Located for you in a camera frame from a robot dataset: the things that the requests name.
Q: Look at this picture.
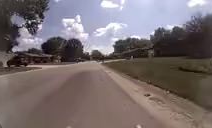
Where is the row of trees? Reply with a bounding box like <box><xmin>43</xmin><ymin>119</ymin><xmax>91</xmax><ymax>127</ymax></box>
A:
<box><xmin>112</xmin><ymin>11</ymin><xmax>212</xmax><ymax>60</ymax></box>

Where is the dark vehicle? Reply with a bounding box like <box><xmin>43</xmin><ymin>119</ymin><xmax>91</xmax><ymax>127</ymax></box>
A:
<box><xmin>6</xmin><ymin>55</ymin><xmax>30</xmax><ymax>68</ymax></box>

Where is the pale concrete gutter strip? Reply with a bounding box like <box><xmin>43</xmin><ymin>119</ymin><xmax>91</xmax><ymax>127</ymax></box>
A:
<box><xmin>99</xmin><ymin>62</ymin><xmax>212</xmax><ymax>128</ymax></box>

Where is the low dark house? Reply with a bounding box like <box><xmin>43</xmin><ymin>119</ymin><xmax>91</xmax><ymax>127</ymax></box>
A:
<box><xmin>23</xmin><ymin>52</ymin><xmax>62</xmax><ymax>65</ymax></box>

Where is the round dark tree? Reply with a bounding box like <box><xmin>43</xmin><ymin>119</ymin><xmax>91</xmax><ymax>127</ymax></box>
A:
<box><xmin>61</xmin><ymin>38</ymin><xmax>85</xmax><ymax>63</ymax></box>
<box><xmin>41</xmin><ymin>36</ymin><xmax>67</xmax><ymax>56</ymax></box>

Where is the large leafy tree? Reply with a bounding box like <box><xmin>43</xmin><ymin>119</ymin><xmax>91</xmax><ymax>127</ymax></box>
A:
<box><xmin>0</xmin><ymin>0</ymin><xmax>50</xmax><ymax>52</ymax></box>

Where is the grey asphalt road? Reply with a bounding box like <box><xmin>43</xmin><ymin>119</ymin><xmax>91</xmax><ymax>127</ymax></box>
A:
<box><xmin>0</xmin><ymin>60</ymin><xmax>168</xmax><ymax>128</ymax></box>

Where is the low building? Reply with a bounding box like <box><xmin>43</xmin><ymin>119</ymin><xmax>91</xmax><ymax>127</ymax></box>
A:
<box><xmin>120</xmin><ymin>47</ymin><xmax>155</xmax><ymax>60</ymax></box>

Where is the pale house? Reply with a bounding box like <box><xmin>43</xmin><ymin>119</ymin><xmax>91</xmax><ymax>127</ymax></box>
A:
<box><xmin>0</xmin><ymin>49</ymin><xmax>16</xmax><ymax>68</ymax></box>

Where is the small distant tree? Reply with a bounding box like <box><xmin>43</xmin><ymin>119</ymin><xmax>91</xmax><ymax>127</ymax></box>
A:
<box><xmin>90</xmin><ymin>49</ymin><xmax>104</xmax><ymax>61</ymax></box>

